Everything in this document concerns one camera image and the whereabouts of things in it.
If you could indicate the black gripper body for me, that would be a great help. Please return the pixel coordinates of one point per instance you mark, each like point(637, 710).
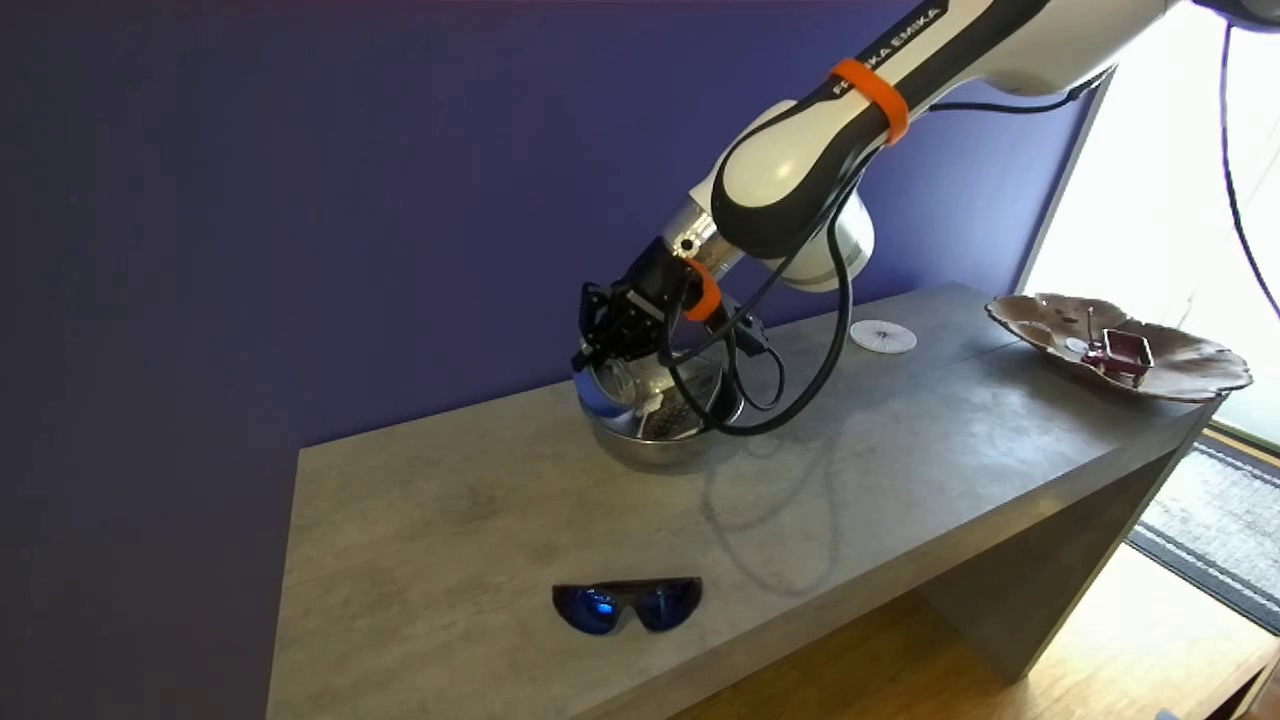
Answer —
point(624, 312)

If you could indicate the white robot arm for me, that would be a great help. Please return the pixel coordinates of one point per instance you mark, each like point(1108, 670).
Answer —
point(853, 127)

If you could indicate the silver metal bowl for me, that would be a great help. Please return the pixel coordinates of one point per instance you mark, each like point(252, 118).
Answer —
point(664, 424)

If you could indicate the grey concrete-look table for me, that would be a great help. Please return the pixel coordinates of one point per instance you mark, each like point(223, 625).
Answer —
point(504, 532)

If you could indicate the white round disc sticker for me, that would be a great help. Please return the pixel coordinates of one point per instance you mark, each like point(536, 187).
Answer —
point(886, 337)

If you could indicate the blue lens sunglasses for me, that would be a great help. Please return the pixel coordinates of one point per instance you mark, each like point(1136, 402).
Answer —
point(624, 604)

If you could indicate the red key fob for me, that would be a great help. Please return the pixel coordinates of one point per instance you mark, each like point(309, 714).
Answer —
point(1118, 358)

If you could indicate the brown burl wood tray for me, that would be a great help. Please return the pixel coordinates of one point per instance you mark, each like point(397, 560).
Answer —
point(1173, 358)

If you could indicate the grey and white rug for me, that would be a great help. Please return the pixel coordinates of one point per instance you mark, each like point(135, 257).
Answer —
point(1213, 524)

